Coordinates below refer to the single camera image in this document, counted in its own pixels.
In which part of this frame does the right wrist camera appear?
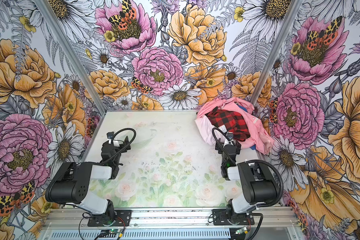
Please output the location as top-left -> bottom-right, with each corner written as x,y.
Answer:
224,132 -> 235,147

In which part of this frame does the left corrugated black cable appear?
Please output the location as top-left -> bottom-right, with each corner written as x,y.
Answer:
99,127 -> 137,166

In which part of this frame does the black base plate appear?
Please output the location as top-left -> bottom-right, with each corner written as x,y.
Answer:
212,209 -> 255,226
87,210 -> 133,227

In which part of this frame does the right aluminium corner post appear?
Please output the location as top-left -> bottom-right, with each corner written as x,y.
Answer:
250,0 -> 304,105

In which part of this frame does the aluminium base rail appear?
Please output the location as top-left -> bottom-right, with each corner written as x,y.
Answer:
39,207 -> 304,240

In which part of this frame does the right corrugated black cable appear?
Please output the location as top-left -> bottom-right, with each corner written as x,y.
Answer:
211,127 -> 285,208

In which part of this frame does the aluminium corner post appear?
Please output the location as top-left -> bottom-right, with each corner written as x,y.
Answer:
250,0 -> 304,105
35,1 -> 107,117

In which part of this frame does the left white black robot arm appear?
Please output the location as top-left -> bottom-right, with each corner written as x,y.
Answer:
45,137 -> 131,226

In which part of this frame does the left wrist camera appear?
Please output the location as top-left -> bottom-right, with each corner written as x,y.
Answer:
107,132 -> 119,147

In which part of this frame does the red black plaid cloth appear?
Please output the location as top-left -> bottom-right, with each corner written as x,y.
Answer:
206,107 -> 243,140

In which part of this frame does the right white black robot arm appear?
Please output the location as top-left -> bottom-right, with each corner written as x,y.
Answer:
212,139 -> 284,226

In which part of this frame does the corrugated black cable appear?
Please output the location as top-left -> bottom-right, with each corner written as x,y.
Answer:
211,127 -> 285,208
99,127 -> 137,166

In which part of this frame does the left aluminium corner post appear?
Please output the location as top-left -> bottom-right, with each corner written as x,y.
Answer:
35,1 -> 107,117

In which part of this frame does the light pink cloth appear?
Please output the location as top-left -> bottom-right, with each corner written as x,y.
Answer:
195,115 -> 216,146

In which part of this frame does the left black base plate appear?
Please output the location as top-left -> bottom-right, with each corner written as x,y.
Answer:
87,210 -> 133,227

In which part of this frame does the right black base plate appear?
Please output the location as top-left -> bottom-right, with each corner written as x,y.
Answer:
212,209 -> 255,226

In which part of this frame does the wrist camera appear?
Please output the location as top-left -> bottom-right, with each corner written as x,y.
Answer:
107,132 -> 119,147
224,132 -> 235,147

